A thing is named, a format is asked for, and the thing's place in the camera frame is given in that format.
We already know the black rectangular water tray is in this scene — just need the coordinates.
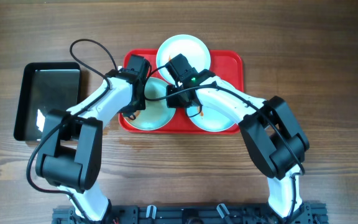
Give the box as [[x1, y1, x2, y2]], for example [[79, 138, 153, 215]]
[[13, 62, 81, 141]]

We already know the white plate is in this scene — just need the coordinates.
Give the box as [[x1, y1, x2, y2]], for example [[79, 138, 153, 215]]
[[156, 34, 211, 85], [125, 77, 176, 131], [185, 106, 235, 133]]

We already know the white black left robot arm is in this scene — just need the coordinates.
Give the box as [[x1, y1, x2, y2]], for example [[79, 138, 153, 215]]
[[27, 68, 149, 223]]

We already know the red plastic serving tray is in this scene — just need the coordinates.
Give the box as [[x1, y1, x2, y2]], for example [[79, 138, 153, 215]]
[[123, 49, 244, 134]]

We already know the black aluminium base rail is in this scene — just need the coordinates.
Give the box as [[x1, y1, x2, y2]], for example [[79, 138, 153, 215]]
[[52, 202, 329, 224]]

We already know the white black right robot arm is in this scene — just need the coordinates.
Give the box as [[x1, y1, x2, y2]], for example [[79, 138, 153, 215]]
[[167, 70, 310, 222]]

